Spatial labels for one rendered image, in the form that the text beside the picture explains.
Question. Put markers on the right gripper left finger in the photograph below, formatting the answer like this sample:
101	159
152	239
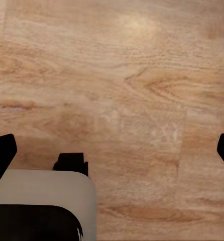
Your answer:
8	149

